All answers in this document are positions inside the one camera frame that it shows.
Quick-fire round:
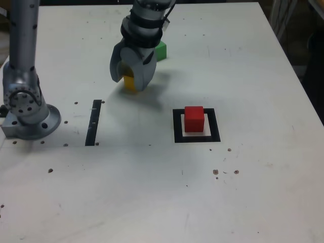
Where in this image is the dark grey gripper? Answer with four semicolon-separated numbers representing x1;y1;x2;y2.
109;39;161;92

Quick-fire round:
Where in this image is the yellow cube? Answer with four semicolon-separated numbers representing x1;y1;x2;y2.
118;62;139;93

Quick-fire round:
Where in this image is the green cube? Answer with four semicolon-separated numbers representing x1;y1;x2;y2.
154;40;168;62

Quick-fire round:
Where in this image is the red cube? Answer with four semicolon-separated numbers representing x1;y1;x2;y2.
184;106;205;133

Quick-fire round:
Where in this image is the black tape square outline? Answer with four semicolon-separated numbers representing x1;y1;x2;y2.
172;108;221;144

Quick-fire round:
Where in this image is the black tape strip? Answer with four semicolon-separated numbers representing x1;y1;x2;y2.
85;99;102;147

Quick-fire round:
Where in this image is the black cable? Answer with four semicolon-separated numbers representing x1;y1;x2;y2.
163;0;177;25

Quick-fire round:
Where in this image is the white metal frame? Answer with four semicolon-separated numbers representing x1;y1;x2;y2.
268;0;299;43

